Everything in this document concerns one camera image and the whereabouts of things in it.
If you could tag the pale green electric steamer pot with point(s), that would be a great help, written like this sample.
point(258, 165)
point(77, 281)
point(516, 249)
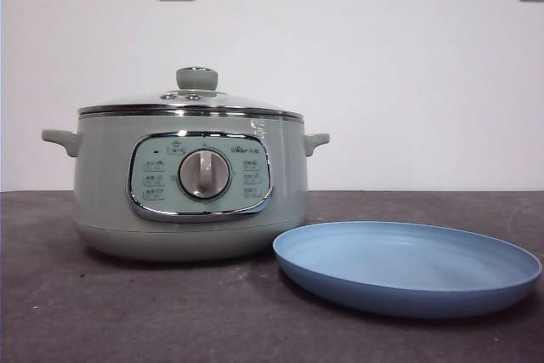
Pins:
point(106, 193)

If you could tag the blue round plate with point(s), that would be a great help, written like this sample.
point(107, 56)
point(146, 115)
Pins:
point(404, 290)

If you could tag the glass lid with green knob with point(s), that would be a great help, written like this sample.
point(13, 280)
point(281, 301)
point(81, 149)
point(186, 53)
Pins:
point(197, 78)

